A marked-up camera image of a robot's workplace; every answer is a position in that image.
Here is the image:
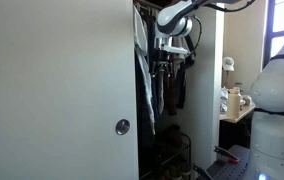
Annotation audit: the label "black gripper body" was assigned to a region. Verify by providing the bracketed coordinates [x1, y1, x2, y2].
[155, 49, 170, 66]

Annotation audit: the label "white sliding closet door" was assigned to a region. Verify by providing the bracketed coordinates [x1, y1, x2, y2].
[0, 0, 139, 180]

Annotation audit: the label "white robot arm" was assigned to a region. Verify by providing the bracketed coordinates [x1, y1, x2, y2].
[156, 0, 284, 180]

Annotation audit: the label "round metal door pull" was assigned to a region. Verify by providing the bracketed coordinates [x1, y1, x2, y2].
[115, 119, 130, 135]

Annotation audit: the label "dark hanging trousers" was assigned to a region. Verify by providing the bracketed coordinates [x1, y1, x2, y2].
[164, 56, 186, 116]

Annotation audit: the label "white hanging shirt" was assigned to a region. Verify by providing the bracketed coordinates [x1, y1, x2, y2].
[133, 7, 155, 134]

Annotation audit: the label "white cap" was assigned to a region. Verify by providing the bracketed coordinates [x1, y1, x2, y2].
[222, 57, 234, 71]

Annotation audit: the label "beige water bottle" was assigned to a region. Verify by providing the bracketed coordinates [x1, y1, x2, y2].
[227, 87, 241, 119]

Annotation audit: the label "wooden side table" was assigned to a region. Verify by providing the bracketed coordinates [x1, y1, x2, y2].
[219, 104, 255, 149]

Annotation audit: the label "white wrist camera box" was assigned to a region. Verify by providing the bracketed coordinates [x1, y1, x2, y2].
[160, 44, 189, 55]

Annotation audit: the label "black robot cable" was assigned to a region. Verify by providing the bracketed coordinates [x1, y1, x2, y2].
[185, 0, 257, 56]

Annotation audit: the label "black wire shoe rack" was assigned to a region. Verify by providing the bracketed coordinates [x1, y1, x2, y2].
[139, 133, 191, 180]

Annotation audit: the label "red handled black clamp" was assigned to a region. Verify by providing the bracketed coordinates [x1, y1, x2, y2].
[214, 146, 239, 164]

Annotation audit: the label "dark window frame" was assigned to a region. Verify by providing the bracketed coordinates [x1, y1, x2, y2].
[262, 0, 284, 67]

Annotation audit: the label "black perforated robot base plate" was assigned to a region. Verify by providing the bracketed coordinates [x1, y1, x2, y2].
[192, 145, 249, 180]

